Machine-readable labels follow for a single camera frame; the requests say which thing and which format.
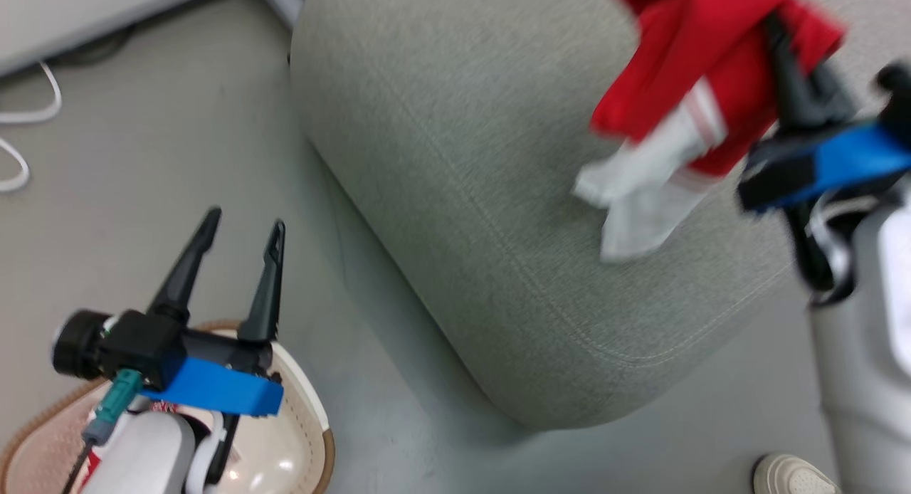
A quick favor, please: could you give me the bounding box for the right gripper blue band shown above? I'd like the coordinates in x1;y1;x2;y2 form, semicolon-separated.
736;11;911;217

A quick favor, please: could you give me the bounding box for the black floor cable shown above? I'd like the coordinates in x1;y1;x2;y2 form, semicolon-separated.
43;23;137;69

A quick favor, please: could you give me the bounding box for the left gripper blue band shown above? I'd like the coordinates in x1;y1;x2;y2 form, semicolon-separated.
51;207;287;418

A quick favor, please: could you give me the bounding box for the white floor cable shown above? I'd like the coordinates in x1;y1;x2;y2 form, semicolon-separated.
0;60;63;194

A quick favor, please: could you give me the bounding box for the black cable loop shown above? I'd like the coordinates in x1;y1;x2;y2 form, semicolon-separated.
781;195;858;308

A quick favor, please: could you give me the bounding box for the red and white garment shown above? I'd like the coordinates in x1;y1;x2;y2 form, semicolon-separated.
572;0;848;264

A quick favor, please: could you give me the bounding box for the white laundry basket brown rim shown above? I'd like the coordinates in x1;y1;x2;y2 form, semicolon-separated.
0;320;336;494

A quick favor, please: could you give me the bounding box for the grey fabric sofa seat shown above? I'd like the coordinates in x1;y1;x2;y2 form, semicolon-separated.
288;0;911;432

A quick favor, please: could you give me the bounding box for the white sneaker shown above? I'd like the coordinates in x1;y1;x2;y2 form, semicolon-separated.
752;452;842;494

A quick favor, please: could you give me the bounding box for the white cabinet base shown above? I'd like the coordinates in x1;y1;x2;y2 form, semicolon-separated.
0;0;236;79

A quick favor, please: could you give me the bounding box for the teal plug black cable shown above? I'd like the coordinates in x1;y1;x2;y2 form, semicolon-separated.
61;369;144;494

